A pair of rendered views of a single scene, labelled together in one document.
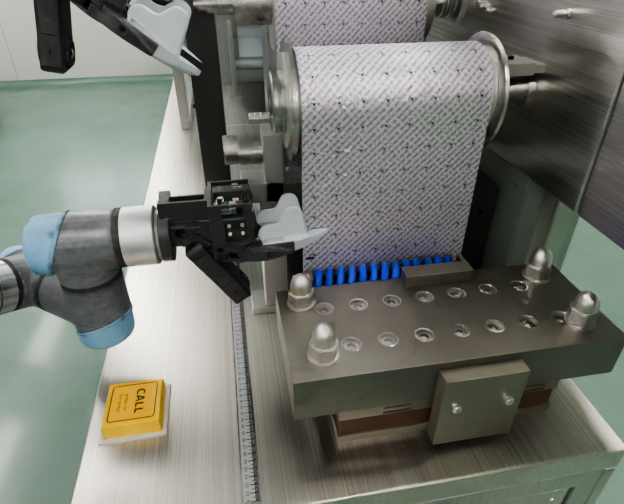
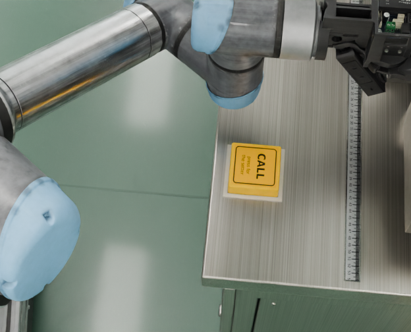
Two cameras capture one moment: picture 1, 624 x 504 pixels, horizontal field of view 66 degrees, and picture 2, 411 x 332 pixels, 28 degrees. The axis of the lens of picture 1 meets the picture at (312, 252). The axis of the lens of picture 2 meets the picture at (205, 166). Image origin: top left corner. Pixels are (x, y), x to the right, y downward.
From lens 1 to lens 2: 56 cm
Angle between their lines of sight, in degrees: 32
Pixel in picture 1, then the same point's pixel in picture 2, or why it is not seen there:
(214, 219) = (377, 43)
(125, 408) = (248, 171)
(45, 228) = (216, 20)
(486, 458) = not seen: outside the picture
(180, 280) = not seen: hidden behind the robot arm
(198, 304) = not seen: hidden behind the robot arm
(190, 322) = (303, 76)
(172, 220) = (334, 30)
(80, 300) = (227, 76)
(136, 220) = (300, 26)
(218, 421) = (328, 200)
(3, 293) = (152, 47)
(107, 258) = (265, 54)
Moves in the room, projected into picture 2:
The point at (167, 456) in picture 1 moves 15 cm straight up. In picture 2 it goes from (282, 222) to (293, 174)
